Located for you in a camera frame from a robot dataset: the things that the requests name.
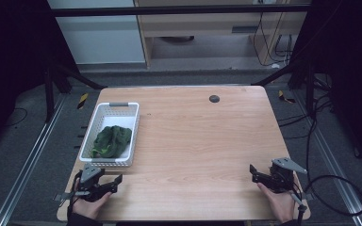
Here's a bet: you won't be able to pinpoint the black horizontal bar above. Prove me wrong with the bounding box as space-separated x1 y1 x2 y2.
50 4 311 18

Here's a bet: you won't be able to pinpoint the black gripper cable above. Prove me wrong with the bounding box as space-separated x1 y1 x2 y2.
296 174 362 226
66 169 84 218

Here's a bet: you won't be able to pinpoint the light wooden desk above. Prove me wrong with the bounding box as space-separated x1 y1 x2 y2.
133 0 309 69

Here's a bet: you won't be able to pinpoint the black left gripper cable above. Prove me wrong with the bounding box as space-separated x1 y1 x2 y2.
66 169 84 218

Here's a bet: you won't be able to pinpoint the white plastic basket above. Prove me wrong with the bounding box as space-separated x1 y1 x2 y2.
78 101 140 168

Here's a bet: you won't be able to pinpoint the green cloth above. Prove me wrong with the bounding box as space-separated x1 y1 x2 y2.
90 124 133 159

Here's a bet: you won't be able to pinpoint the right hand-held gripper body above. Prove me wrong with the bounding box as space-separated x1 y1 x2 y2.
268 157 314 205

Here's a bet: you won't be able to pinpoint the black metal stand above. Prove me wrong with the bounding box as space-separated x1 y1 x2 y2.
252 59 317 117
42 62 108 124

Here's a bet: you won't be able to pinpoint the thin black floor cable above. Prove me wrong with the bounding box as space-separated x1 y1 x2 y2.
5 106 29 128

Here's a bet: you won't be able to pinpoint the white cabinet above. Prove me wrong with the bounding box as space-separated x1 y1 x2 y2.
46 0 147 66

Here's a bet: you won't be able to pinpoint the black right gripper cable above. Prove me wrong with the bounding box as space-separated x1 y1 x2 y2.
296 174 362 226

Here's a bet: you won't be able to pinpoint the person's left hand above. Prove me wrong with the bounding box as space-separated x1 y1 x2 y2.
72 178 113 220

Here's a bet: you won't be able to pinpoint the aluminium floor rail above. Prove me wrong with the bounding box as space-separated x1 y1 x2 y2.
0 93 68 226
290 89 362 226

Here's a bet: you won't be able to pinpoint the black floor cables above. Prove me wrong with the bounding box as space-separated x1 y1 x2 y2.
277 74 336 177

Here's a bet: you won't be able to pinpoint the black hanging cables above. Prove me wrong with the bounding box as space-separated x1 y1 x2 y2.
252 11 294 68

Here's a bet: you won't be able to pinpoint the person's right hand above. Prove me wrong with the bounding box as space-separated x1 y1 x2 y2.
256 182 297 224

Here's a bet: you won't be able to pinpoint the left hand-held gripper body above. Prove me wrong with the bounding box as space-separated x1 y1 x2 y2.
54 162 108 203

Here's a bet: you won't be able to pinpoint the black curtain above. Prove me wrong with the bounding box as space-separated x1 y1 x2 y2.
0 0 80 154
290 0 362 172

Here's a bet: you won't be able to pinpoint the yellow black tape strip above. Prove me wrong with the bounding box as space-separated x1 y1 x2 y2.
76 92 90 110
277 89 297 105

